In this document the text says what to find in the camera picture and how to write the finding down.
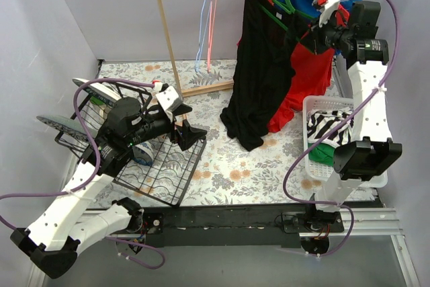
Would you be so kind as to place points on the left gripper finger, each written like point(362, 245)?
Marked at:
point(182, 109)
point(189, 135)

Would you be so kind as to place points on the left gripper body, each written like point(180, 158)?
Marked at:
point(181, 131)

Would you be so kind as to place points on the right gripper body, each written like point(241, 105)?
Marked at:
point(314, 38)

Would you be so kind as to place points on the black tank top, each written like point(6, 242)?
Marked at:
point(263, 73)

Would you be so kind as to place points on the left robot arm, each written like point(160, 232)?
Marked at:
point(55, 240)

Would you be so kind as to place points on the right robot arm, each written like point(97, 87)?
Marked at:
point(366, 149)

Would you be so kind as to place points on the red tank top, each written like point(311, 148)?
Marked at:
point(313, 71)

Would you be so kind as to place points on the blue patterned bowl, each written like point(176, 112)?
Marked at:
point(143, 154)

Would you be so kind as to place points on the white green rimmed plate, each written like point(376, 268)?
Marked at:
point(102, 94)

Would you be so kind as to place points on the black white striped garment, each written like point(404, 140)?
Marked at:
point(321, 122)

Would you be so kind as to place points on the grey patterned plate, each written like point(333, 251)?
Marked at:
point(62, 124)

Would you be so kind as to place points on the green garment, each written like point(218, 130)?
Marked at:
point(323, 153)

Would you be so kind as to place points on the white plastic basket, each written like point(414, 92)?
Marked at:
point(319, 171)

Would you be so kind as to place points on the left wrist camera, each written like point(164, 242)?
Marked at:
point(169, 99)

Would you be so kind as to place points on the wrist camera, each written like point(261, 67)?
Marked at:
point(169, 99)
point(326, 9)

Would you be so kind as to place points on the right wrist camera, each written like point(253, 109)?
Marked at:
point(326, 9)

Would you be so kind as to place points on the black wire dish rack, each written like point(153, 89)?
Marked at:
point(161, 169)

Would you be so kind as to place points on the blue wire hanger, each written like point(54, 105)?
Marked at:
point(203, 25)

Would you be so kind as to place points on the pink wire hanger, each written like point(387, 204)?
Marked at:
point(212, 15)

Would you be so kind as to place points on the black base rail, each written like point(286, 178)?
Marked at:
point(240, 225)

